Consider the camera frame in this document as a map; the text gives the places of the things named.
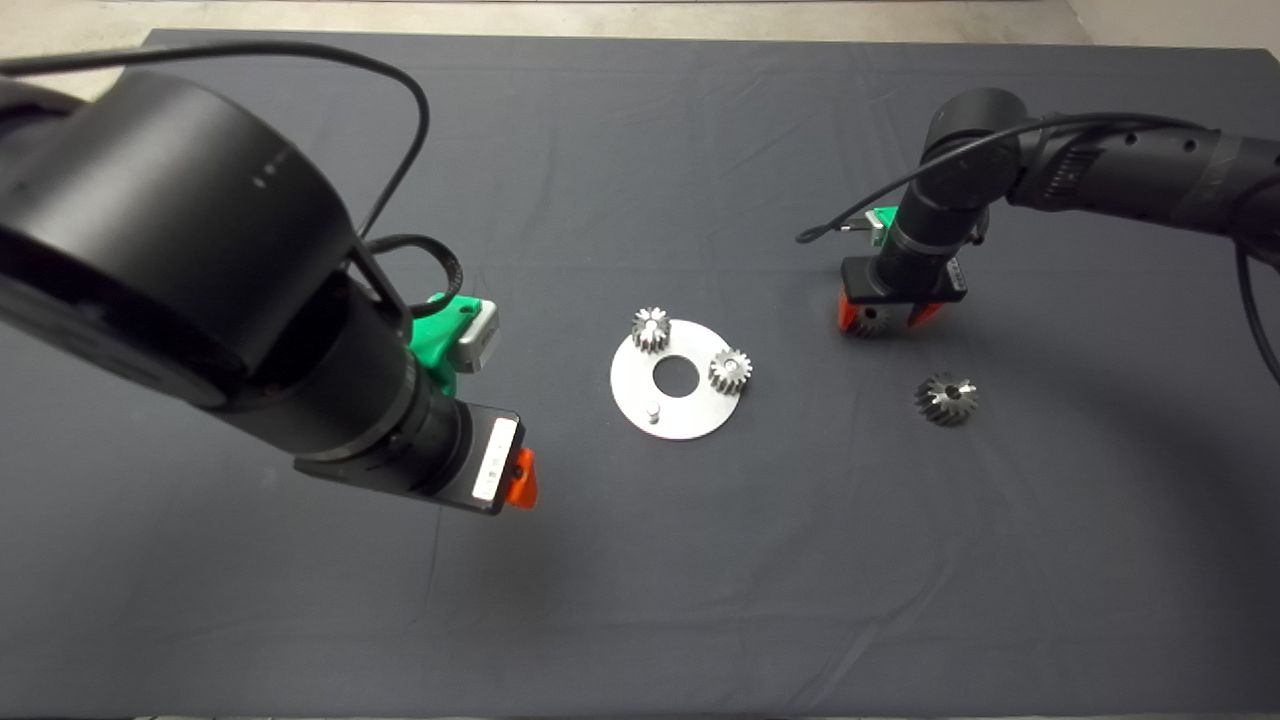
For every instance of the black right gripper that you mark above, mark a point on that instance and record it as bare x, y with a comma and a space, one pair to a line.
860, 285

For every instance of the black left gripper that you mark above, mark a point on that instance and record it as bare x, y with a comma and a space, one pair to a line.
480, 465

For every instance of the small steel gear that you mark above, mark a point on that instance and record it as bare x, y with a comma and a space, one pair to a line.
651, 330
731, 371
872, 322

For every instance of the large dark steel gear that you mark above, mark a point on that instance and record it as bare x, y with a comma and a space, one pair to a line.
946, 400

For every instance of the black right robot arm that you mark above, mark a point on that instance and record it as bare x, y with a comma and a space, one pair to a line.
1130, 165

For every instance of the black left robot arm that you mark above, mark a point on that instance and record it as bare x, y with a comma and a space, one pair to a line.
170, 250

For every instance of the dark grey table cloth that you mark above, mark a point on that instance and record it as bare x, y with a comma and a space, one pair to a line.
600, 600

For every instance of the round metal plate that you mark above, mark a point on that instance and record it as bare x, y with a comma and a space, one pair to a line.
690, 415

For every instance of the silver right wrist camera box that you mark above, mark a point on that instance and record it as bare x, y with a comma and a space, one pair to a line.
875, 233

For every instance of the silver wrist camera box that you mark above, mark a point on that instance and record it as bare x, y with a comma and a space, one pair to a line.
478, 337
875, 233

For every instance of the green right camera mount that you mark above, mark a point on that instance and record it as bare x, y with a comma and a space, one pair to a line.
888, 222

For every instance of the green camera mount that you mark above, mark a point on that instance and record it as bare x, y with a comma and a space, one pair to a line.
888, 222
435, 340

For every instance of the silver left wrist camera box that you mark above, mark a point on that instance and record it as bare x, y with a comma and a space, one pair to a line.
478, 337

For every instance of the green left camera mount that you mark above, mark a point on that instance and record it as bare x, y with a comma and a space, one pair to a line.
435, 340

